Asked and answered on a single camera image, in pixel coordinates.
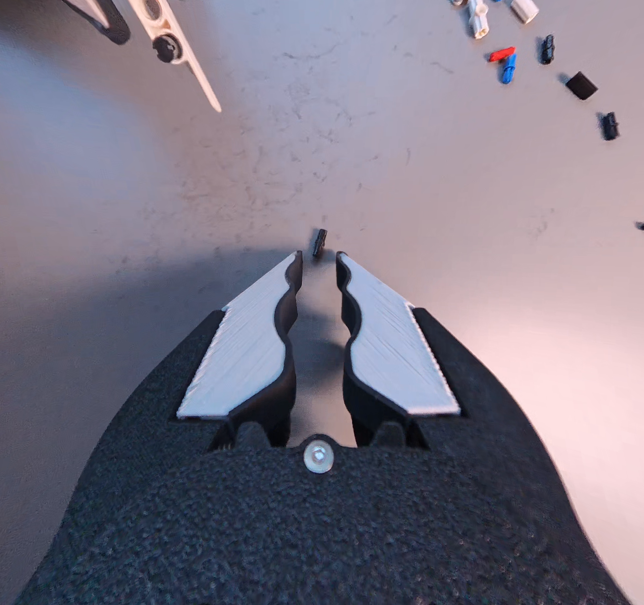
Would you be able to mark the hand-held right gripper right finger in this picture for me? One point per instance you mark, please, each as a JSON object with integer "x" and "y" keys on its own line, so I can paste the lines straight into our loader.
{"x": 397, "y": 358}

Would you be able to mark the black lego pin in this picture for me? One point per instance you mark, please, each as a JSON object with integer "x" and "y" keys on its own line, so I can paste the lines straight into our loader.
{"x": 167, "y": 47}
{"x": 319, "y": 242}

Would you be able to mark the scattered small lego pieces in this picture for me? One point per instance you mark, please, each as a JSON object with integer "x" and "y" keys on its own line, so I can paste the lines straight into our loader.
{"x": 478, "y": 14}

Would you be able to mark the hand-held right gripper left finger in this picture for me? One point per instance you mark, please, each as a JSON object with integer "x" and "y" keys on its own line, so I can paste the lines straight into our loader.
{"x": 241, "y": 358}

